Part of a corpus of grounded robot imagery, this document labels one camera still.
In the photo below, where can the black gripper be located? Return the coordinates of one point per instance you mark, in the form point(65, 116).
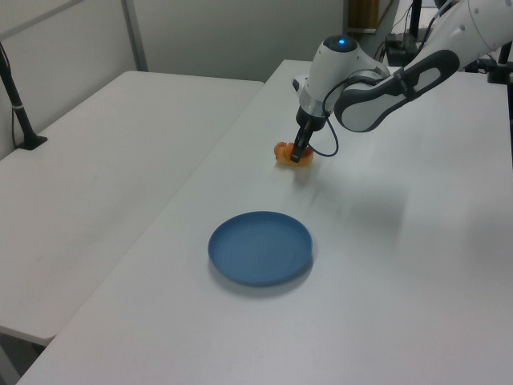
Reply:
point(310, 119)

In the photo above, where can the orange glazed bread roll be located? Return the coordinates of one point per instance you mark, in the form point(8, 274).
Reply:
point(283, 154)

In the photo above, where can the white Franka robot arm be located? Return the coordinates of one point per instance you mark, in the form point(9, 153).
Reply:
point(384, 84)

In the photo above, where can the blue round plate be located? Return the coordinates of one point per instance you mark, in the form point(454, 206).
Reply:
point(260, 248)

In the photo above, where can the black electronics box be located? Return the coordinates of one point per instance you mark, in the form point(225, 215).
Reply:
point(401, 48)

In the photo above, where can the black upright pole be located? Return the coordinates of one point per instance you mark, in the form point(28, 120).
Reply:
point(415, 18)

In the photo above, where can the white side table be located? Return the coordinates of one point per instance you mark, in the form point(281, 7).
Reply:
point(92, 180)

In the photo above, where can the black pole with foot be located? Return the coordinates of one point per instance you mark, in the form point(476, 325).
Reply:
point(20, 116)

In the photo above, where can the black camera stand clamp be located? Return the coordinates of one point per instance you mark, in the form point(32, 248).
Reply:
point(501, 66)

